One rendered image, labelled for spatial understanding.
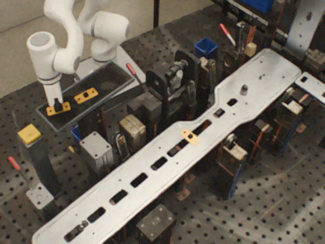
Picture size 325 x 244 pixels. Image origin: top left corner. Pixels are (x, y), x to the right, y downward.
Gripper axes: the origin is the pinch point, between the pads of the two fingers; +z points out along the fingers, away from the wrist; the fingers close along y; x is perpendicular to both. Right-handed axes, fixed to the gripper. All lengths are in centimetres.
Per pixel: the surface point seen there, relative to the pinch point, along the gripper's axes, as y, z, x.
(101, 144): 16.9, 7.5, 11.3
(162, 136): 13.9, 18.3, 35.7
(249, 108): 13, 19, 76
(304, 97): 15, 21, 104
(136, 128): 12.4, 10.6, 25.8
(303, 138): 21, 49, 110
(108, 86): -4.3, 2.5, 20.4
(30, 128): 5.2, 2.5, -11.6
